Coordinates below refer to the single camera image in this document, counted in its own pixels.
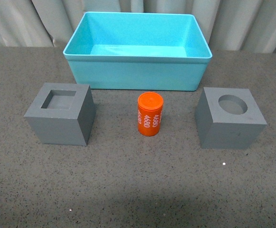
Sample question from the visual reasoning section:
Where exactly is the orange cylinder with white numbers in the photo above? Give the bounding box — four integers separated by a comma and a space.
137, 92, 164, 136

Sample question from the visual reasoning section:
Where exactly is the gray cube with square hole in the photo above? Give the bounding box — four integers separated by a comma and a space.
24, 83, 96, 146

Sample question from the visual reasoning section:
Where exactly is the gray cube with round hole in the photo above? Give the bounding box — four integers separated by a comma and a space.
195, 87, 267, 149

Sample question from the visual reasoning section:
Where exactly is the blue plastic box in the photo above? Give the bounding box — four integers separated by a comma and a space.
63, 12, 212, 91

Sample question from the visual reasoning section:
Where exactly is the gray-white curtain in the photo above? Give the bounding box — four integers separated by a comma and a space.
0, 0, 276, 53

